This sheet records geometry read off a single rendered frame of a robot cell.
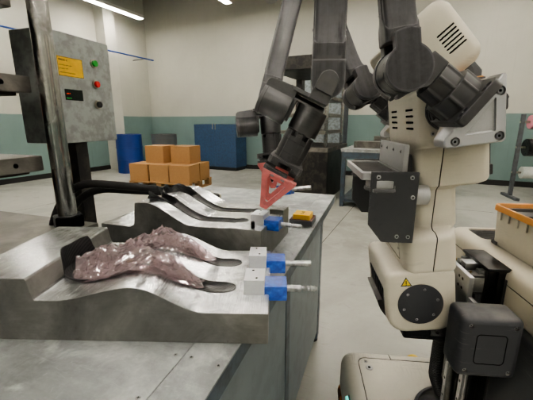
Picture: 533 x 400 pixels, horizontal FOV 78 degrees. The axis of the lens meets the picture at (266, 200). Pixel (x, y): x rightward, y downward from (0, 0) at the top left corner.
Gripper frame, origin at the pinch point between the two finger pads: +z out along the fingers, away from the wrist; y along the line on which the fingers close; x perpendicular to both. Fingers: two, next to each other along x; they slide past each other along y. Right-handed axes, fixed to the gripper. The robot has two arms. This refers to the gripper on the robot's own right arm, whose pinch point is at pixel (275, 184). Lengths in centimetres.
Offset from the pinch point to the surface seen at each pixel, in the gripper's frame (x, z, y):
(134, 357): -8, 23, 53
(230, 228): -7.5, 9.5, 17.1
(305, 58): -61, -161, -373
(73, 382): -12, 23, 60
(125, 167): -520, -54, -509
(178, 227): -22.7, 8.7, 17.1
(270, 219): 1.5, 8.5, 11.5
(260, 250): 3.9, 12.9, 26.6
